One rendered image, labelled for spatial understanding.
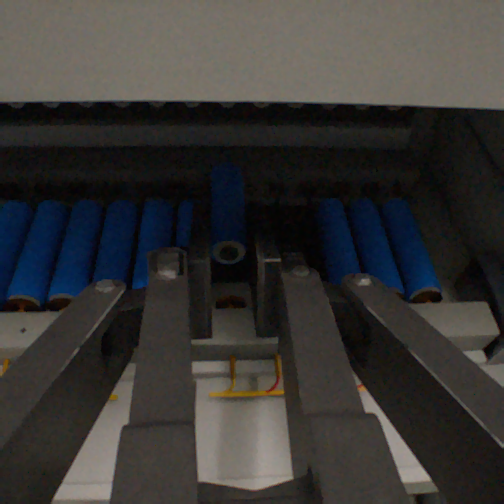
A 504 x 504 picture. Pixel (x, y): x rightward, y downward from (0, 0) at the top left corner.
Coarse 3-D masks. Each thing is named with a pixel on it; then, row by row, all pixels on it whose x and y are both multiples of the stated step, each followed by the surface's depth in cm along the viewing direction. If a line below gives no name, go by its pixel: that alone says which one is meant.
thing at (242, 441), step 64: (0, 128) 24; (64, 128) 25; (128, 128) 25; (192, 128) 25; (256, 128) 26; (320, 128) 26; (384, 128) 26; (448, 192) 27; (448, 256) 25; (128, 384) 19; (256, 384) 20; (256, 448) 18
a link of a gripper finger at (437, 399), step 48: (384, 288) 12; (384, 336) 11; (432, 336) 10; (384, 384) 11; (432, 384) 9; (480, 384) 8; (432, 432) 9; (480, 432) 7; (432, 480) 9; (480, 480) 7
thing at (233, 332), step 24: (0, 312) 19; (24, 312) 19; (48, 312) 19; (216, 312) 19; (240, 312) 19; (432, 312) 20; (456, 312) 20; (480, 312) 20; (0, 336) 18; (24, 336) 18; (216, 336) 18; (240, 336) 18; (456, 336) 19; (480, 336) 19; (0, 360) 19; (192, 360) 19; (216, 360) 20; (360, 384) 19
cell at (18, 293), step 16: (48, 208) 23; (64, 208) 24; (32, 224) 22; (48, 224) 22; (64, 224) 23; (32, 240) 22; (48, 240) 22; (32, 256) 21; (48, 256) 22; (16, 272) 21; (32, 272) 21; (48, 272) 21; (16, 288) 20; (32, 288) 20; (48, 288) 21
